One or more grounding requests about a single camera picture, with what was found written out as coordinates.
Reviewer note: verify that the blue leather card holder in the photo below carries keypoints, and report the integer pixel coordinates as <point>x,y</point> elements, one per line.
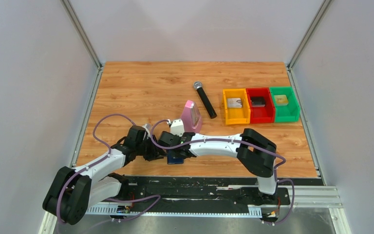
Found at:
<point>172,160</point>

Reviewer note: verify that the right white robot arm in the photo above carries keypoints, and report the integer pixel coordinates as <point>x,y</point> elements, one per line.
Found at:
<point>254,151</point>

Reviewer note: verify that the gold cards in green bin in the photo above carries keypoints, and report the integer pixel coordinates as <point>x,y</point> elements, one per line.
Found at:
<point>281,100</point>

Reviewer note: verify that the pink metronome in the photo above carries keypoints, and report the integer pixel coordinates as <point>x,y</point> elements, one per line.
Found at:
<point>191,117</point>

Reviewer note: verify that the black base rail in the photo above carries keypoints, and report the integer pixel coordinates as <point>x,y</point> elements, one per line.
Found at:
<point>199,195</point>

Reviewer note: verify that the white cards in yellow bin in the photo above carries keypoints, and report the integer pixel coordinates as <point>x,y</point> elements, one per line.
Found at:
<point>234,103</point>

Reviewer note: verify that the yellow plastic bin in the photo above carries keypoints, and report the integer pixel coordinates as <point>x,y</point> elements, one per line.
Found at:
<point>236,116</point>

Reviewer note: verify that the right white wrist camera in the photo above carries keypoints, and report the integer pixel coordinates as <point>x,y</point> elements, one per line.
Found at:
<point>177,127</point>

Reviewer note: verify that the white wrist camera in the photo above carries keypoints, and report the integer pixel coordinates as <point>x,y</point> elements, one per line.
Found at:
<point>147,126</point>
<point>177,127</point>

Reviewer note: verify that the black microphone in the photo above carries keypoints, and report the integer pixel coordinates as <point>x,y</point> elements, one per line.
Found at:
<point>198,87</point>

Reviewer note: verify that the black cards in red bin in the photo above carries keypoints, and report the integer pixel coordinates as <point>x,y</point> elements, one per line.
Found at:
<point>257,102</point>

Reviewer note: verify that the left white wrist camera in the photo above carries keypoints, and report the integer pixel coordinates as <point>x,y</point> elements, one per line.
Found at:
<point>147,126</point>

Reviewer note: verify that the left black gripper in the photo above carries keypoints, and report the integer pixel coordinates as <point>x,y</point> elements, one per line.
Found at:
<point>156,153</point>

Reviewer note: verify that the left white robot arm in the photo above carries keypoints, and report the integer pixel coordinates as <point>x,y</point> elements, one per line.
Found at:
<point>74,190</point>

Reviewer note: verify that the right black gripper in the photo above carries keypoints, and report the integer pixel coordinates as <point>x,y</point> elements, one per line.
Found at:
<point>180,137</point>

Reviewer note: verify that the green plastic bin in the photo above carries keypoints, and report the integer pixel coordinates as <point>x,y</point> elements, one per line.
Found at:
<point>289,112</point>

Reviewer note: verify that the red plastic bin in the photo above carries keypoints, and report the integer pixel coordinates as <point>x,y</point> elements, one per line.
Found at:
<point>262,109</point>

